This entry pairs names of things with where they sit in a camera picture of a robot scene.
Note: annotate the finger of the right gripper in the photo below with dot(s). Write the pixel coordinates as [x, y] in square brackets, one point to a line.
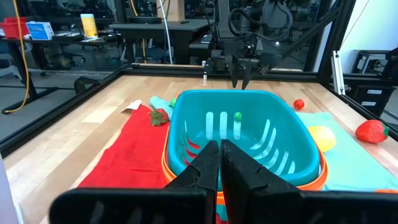
[235, 71]
[249, 73]

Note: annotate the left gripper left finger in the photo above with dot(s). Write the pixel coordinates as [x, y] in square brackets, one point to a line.
[140, 205]

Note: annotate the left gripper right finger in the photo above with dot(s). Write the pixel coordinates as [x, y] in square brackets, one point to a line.
[280, 205]

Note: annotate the green toy pear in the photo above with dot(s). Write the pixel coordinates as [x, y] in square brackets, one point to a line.
[237, 116]

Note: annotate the small red toy tomato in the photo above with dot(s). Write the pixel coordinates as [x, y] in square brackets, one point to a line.
[298, 104]

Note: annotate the small green toy vegetable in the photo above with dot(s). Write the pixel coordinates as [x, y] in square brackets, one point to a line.
[173, 102]

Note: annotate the yellow bumpy toy fruit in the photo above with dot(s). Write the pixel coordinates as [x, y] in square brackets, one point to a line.
[321, 138]

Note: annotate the small red toy strawberry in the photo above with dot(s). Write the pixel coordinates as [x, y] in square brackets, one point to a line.
[157, 118]

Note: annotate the large red toy strawberry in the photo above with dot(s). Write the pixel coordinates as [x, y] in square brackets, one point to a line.
[370, 131]

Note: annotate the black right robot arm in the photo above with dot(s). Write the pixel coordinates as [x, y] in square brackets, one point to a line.
[225, 18]

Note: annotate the teal plastic toy basket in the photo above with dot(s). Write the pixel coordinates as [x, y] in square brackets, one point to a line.
[199, 102]

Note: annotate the red cloth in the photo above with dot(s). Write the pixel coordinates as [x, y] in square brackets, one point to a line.
[133, 155]

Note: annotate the light teal cloth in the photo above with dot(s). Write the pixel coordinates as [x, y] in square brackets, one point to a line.
[351, 168]

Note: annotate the wooden pillar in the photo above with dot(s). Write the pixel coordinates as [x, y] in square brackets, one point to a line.
[174, 11]

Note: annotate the black desk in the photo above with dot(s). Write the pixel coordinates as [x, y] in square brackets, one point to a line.
[161, 26]
[93, 40]

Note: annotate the white aluminium bar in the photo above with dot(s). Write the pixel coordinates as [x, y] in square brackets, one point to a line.
[338, 74]

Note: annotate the black computer case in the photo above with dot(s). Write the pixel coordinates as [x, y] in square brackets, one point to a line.
[370, 62]

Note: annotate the black box with white labels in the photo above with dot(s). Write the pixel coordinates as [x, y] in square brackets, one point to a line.
[370, 99]

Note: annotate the yellow and white canister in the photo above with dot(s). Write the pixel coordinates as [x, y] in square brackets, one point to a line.
[89, 28]

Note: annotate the blue and white box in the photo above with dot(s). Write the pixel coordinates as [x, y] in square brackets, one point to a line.
[40, 31]

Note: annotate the red plastic bin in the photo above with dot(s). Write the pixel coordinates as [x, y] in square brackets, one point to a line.
[14, 29]

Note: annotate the small white table bracket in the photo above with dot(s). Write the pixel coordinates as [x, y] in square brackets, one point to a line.
[205, 77]

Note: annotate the black aluminium table frame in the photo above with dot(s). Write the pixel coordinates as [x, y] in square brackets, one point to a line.
[62, 109]

